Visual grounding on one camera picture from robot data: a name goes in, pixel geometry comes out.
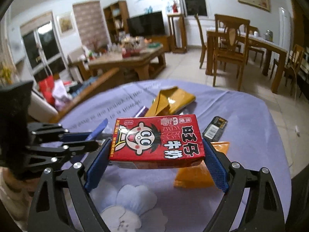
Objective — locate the black barcode wrapper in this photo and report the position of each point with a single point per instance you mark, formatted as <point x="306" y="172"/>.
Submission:
<point x="215" y="129"/>

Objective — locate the metal kettle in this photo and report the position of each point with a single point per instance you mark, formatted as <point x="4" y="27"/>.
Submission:
<point x="269" y="35"/>

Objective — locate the black television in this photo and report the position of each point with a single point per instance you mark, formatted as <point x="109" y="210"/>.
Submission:
<point x="146" y="25"/>

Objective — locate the wooden chair far right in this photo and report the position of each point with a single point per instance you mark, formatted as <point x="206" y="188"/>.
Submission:
<point x="293" y="65"/>

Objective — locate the red milk carton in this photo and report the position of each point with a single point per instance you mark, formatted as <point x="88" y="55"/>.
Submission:
<point x="159" y="142"/>

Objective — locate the orange snack wrapper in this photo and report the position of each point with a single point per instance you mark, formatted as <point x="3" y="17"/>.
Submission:
<point x="193" y="177"/>

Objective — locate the brown window blind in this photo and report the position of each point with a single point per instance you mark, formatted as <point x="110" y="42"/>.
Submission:
<point x="90" y="24"/>

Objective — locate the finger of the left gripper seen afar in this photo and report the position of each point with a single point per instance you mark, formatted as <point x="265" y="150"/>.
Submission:
<point x="84" y="136"/>

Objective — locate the wooden dining chair front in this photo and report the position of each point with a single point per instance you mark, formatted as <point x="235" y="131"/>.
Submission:
<point x="229" y="45"/>

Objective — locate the finger of the left gripper afar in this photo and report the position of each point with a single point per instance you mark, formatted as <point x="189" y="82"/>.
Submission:
<point x="79" y="149"/>

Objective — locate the wooden bookshelf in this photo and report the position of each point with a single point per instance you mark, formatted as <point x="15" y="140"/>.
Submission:
<point x="116" y="15"/>

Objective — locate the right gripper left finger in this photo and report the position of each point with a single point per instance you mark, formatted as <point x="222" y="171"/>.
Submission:
<point x="60" y="194"/>

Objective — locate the lilac tablecloth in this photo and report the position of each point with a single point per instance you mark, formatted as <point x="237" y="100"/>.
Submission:
<point x="147" y="199"/>

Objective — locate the wooden armchair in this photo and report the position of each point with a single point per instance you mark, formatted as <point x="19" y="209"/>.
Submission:
<point x="110" y="79"/>

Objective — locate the white standing air conditioner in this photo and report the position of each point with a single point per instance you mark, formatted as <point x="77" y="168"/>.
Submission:
<point x="285" y="29"/>

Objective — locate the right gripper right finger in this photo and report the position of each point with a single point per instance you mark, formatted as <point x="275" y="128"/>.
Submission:
<point x="263" y="210"/>

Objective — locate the tall wooden side stand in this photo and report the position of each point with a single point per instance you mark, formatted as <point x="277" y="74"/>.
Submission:
<point x="177" y="32"/>

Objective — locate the wooden coffee table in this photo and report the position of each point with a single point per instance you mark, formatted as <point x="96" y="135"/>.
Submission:
<point x="149" y="63"/>

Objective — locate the yellow snack bag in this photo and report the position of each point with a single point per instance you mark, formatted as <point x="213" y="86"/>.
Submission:
<point x="169" y="102"/>

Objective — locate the person's left hand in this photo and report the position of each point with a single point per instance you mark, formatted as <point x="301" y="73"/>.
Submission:
<point x="15" y="195"/>

